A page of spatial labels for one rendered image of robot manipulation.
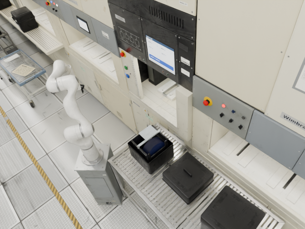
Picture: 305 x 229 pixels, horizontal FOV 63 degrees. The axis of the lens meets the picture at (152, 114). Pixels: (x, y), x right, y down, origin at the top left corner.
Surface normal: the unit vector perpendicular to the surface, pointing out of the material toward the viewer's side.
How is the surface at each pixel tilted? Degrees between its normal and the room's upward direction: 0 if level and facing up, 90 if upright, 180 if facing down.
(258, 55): 90
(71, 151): 0
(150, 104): 0
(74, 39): 90
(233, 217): 0
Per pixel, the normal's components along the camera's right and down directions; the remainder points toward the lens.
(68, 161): -0.10, -0.66
